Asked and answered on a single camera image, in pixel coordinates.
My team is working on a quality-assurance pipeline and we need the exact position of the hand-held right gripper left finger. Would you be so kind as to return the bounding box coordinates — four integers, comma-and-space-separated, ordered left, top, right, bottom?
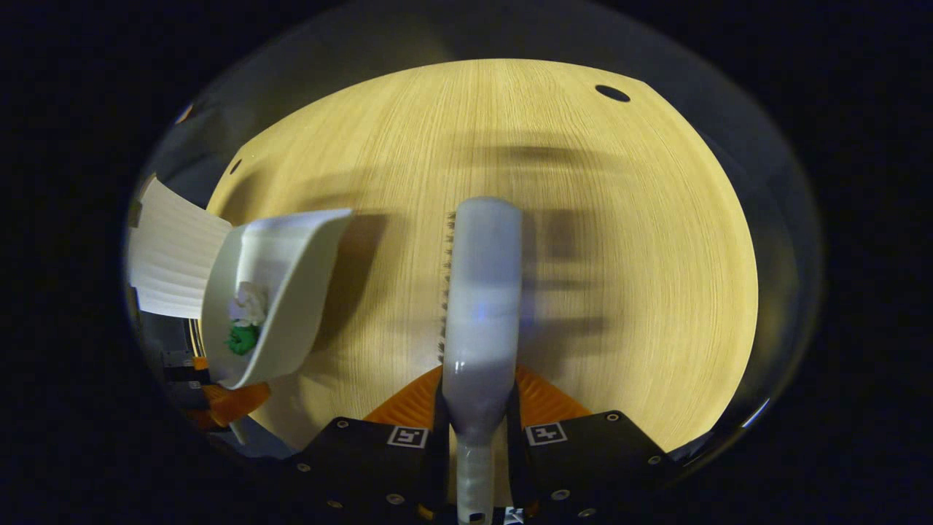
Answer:
290, 365, 450, 523

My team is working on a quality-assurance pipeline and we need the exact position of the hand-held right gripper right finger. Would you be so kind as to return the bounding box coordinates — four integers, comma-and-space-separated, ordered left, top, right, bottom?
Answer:
508, 364, 680, 523

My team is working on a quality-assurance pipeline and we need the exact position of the green trash scrap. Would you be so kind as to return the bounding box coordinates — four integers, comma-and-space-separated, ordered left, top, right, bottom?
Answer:
227, 324, 262, 357

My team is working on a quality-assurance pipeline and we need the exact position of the white paper trash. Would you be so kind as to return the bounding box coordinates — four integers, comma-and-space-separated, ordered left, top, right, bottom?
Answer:
230, 281, 270, 327

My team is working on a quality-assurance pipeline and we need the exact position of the white garbage bin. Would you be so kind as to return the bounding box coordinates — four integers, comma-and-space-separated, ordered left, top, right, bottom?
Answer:
127, 177, 235, 320

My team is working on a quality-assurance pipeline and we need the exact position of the white dustpan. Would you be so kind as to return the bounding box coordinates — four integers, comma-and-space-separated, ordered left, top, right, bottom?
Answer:
200, 209, 355, 392

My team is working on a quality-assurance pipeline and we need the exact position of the small white broom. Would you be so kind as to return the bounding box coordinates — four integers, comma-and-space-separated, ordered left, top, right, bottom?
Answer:
436, 195, 525, 525

